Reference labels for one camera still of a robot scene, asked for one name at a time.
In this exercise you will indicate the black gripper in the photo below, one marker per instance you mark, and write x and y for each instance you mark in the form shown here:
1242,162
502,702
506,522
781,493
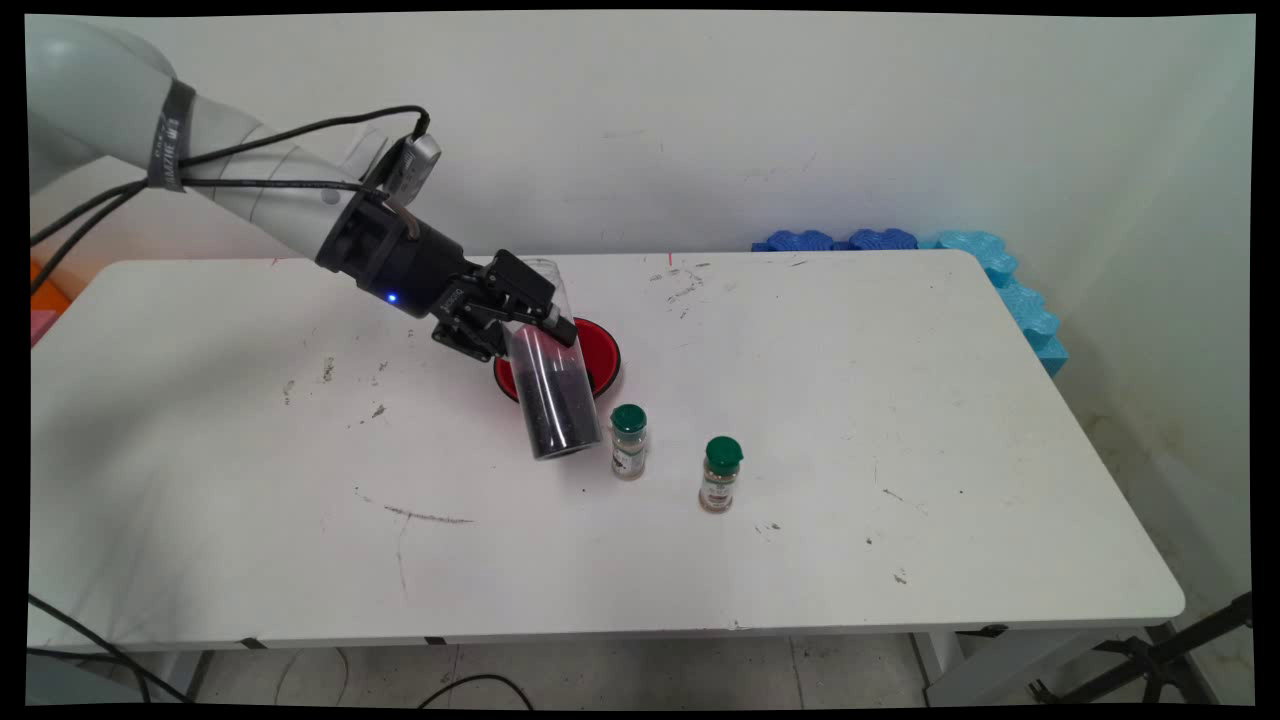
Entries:
400,255

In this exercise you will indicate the clear plastic jar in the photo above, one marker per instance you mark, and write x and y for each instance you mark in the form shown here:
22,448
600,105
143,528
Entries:
560,400

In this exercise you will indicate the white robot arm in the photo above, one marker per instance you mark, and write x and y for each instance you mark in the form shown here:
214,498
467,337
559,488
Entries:
100,90

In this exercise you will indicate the red bowl black rim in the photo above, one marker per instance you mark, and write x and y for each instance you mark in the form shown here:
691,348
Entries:
603,355

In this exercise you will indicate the green-capped spice bottle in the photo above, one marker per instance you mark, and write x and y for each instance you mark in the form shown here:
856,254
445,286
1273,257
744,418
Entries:
720,480
628,450

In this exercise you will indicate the dark blue foam mat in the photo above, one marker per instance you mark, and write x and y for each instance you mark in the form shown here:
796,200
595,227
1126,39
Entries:
800,241

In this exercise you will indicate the orange foam mat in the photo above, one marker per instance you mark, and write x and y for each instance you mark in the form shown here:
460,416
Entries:
45,295

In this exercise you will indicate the pink foam mat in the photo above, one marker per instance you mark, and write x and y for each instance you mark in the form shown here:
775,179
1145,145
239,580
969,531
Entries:
42,325

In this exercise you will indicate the light blue foam mat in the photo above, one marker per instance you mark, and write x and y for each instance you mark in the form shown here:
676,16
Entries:
1005,275

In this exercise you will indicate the white table leg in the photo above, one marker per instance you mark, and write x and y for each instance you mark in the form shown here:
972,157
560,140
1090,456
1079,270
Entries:
985,675

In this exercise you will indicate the black tripod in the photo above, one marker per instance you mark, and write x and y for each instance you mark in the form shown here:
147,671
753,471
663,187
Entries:
1160,660

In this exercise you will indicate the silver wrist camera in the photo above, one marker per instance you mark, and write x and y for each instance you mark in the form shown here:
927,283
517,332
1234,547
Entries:
412,165

